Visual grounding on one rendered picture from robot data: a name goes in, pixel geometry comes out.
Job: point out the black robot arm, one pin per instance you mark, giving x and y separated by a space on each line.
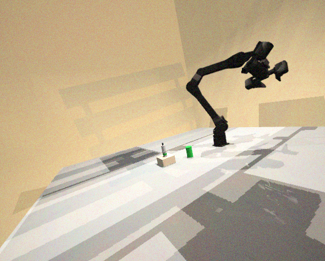
258 56

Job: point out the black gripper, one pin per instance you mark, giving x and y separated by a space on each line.
255 81

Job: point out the small beige block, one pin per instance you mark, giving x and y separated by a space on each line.
164 161

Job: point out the grey marker with green band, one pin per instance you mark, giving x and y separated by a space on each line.
164 150

